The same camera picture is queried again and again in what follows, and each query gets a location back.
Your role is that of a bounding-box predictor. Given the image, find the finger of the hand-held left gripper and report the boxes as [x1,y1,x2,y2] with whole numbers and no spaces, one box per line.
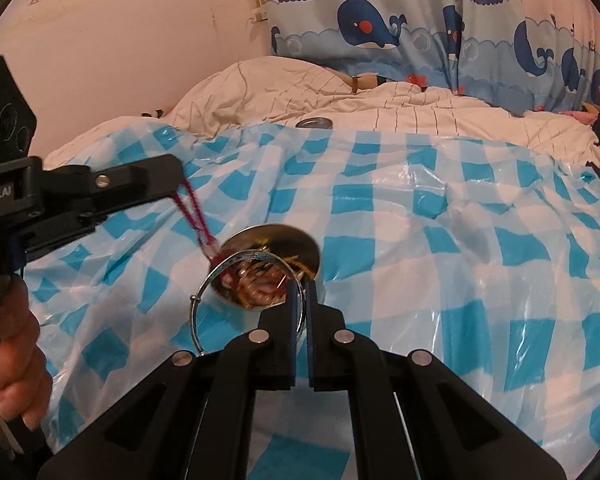
[19,206,112,262]
[43,154,188,212]

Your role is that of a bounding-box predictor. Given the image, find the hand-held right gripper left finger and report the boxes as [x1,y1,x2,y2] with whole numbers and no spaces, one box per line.
[36,280,302,480]

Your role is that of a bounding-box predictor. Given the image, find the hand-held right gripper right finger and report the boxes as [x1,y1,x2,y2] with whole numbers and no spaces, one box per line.
[302,280,566,480]

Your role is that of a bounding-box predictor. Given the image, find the amber bead bracelet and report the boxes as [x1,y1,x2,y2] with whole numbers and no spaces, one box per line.
[227,266,287,310]

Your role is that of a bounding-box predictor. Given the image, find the gold braided cord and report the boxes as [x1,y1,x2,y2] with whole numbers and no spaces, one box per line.
[286,254,317,279]

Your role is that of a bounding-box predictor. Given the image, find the red braided cord bracelet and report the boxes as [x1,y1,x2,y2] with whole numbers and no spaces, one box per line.
[170,182,227,264]

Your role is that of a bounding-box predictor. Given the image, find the silver bangle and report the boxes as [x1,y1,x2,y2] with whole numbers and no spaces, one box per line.
[188,252,307,357]

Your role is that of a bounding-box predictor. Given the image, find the round metal tin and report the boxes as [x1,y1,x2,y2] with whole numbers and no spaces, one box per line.
[207,223,324,314]

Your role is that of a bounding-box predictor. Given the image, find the person's left hand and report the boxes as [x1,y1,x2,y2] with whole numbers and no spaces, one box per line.
[0,277,54,432]

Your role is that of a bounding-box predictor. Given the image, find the blue white checkered plastic sheet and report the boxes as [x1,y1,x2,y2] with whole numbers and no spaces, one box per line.
[22,122,600,480]

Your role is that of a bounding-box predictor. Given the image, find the white grid quilt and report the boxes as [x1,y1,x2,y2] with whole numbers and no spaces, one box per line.
[42,57,600,172]

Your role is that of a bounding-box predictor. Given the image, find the whale print curtain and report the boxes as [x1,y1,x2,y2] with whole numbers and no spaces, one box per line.
[257,0,600,114]

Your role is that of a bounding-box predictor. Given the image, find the brown strap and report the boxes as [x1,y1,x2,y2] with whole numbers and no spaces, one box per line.
[337,72,397,95]

